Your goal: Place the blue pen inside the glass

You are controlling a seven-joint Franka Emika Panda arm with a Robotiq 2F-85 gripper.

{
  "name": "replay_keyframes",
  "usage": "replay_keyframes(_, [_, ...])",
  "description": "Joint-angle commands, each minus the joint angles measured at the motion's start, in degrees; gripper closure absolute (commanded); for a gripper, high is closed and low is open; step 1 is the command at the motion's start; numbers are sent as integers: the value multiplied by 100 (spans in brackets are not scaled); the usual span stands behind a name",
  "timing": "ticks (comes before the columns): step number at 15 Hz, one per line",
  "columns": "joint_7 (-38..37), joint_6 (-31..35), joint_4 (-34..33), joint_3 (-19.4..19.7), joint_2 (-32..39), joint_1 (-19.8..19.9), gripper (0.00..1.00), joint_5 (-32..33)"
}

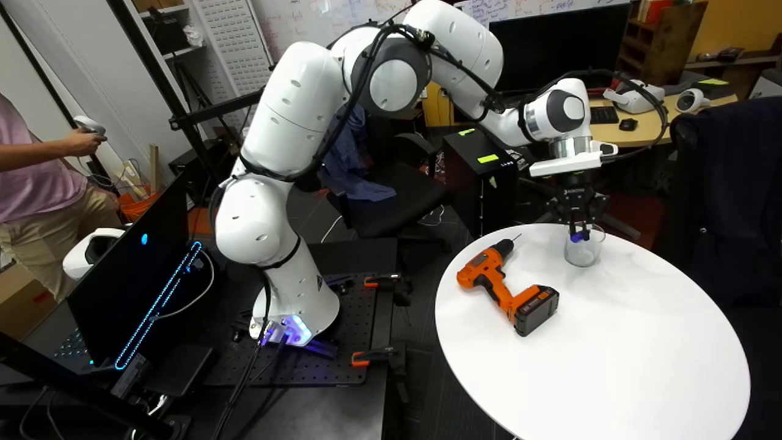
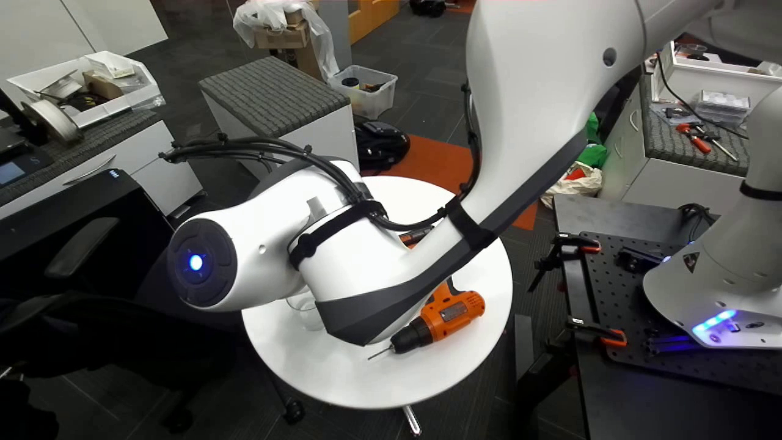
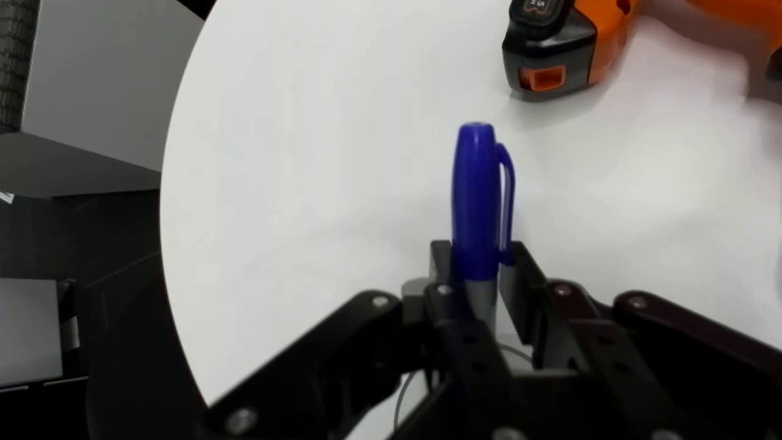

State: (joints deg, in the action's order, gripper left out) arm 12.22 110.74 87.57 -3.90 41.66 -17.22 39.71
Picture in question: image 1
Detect white rounded device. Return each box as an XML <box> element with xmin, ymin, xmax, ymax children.
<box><xmin>61</xmin><ymin>224</ymin><xmax>127</xmax><ymax>283</ymax></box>

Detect person's bare forearm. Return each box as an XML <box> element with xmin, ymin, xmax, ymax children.
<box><xmin>0</xmin><ymin>131</ymin><xmax>83</xmax><ymax>175</ymax></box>

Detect white handheld controller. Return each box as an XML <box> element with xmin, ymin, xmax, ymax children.
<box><xmin>71</xmin><ymin>112</ymin><xmax>109</xmax><ymax>142</ymax></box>

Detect light wooden desk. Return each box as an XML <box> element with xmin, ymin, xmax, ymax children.
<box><xmin>584</xmin><ymin>87</ymin><xmax>739</xmax><ymax>151</ymax></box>

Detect person in pink shirt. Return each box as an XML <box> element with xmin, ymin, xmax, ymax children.
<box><xmin>0</xmin><ymin>91</ymin><xmax>127</xmax><ymax>302</ymax></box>

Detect black office chair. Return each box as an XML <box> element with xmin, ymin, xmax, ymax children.
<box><xmin>665</xmin><ymin>96</ymin><xmax>782</xmax><ymax>312</ymax></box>

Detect white headset on desk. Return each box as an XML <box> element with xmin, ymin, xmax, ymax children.
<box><xmin>604</xmin><ymin>79</ymin><xmax>709</xmax><ymax>118</ymax></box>

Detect brown wooden shelf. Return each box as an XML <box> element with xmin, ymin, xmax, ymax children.
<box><xmin>616</xmin><ymin>0</ymin><xmax>709</xmax><ymax>86</ymax></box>

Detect person's hand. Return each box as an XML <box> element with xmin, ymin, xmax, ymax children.
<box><xmin>61</xmin><ymin>127</ymin><xmax>104</xmax><ymax>158</ymax></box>

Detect black metal rack frame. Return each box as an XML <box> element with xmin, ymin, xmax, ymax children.
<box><xmin>103</xmin><ymin>0</ymin><xmax>273</xmax><ymax>167</ymax></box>

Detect black chair with blue cloth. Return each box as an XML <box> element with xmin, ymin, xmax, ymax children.
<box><xmin>317</xmin><ymin>102</ymin><xmax>447</xmax><ymax>240</ymax></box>

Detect white perforated panel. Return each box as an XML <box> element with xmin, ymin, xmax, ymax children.
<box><xmin>187</xmin><ymin>0</ymin><xmax>275</xmax><ymax>102</ymax></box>

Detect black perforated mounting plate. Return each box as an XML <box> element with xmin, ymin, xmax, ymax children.
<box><xmin>203</xmin><ymin>267</ymin><xmax>441</xmax><ymax>394</ymax></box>

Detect orange black cordless drill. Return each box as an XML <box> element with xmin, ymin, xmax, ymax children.
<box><xmin>453</xmin><ymin>234</ymin><xmax>563</xmax><ymax>339</ymax></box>

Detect black monitor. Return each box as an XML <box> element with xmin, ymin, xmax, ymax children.
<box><xmin>486</xmin><ymin>3</ymin><xmax>634</xmax><ymax>93</ymax></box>

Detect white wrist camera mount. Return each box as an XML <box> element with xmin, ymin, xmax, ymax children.
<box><xmin>528</xmin><ymin>138</ymin><xmax>620</xmax><ymax>180</ymax></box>

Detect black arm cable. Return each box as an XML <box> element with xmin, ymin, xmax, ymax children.
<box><xmin>346</xmin><ymin>17</ymin><xmax>672</xmax><ymax>142</ymax></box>

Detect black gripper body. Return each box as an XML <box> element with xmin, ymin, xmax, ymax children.
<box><xmin>543</xmin><ymin>173</ymin><xmax>610</xmax><ymax>226</ymax></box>

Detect orange black clamp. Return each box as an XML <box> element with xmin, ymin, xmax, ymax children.
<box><xmin>358</xmin><ymin>272</ymin><xmax>414</xmax><ymax>307</ymax></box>
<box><xmin>346</xmin><ymin>344</ymin><xmax>411</xmax><ymax>374</ymax></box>

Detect clear drinking glass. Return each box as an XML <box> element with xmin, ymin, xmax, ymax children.
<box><xmin>562</xmin><ymin>224</ymin><xmax>607</xmax><ymax>268</ymax></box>

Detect black box green stickers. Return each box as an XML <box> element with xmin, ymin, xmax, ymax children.
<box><xmin>441</xmin><ymin>121</ymin><xmax>526</xmax><ymax>240</ymax></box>

